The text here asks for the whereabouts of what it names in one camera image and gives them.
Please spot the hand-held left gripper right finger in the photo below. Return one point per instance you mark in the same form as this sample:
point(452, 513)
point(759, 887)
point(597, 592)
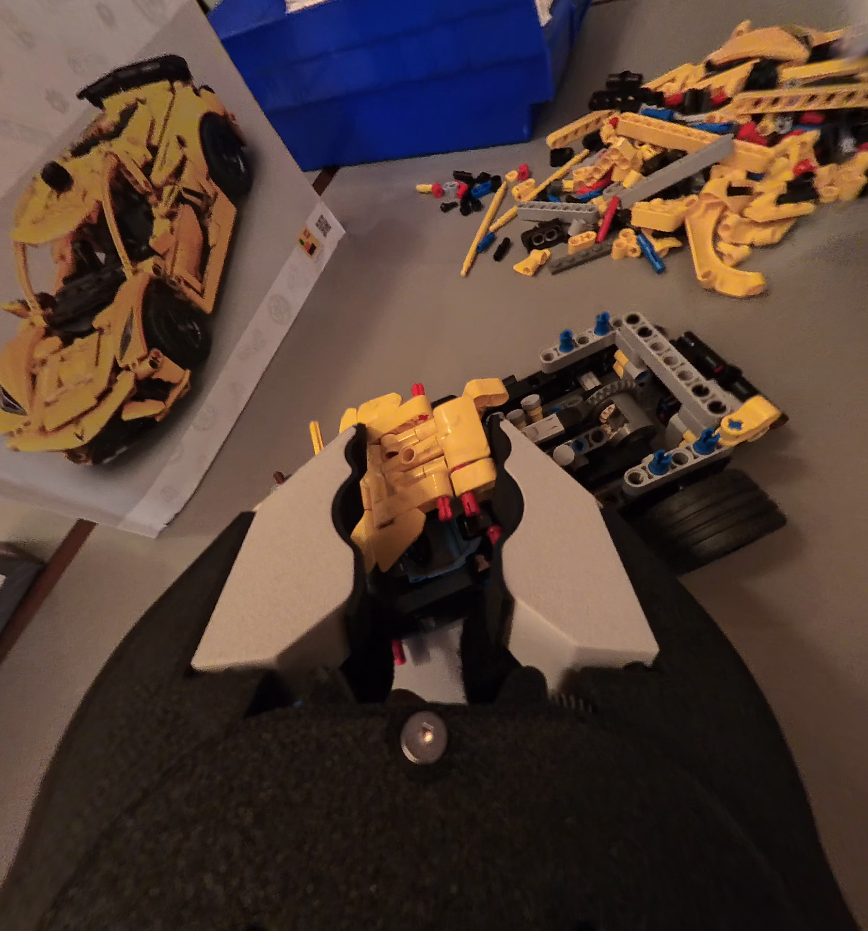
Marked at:
point(579, 574)

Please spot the grey car instruction booklet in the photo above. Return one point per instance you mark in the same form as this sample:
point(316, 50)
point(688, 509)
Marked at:
point(274, 218)

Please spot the scattered small brick pins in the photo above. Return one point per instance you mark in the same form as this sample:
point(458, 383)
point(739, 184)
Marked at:
point(470, 190)

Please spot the blue plastic bin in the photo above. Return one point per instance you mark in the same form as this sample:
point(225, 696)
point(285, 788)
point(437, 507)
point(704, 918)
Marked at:
point(405, 87)

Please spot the yellow black brick car chassis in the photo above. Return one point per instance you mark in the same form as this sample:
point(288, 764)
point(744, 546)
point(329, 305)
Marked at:
point(434, 436)

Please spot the pile of small brick parts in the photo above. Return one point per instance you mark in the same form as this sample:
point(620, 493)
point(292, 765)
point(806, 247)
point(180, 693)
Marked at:
point(732, 167)

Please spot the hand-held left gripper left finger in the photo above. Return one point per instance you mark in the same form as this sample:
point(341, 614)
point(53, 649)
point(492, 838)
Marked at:
point(274, 574)

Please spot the grey desk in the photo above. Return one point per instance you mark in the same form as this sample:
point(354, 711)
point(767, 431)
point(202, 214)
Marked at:
point(804, 582)

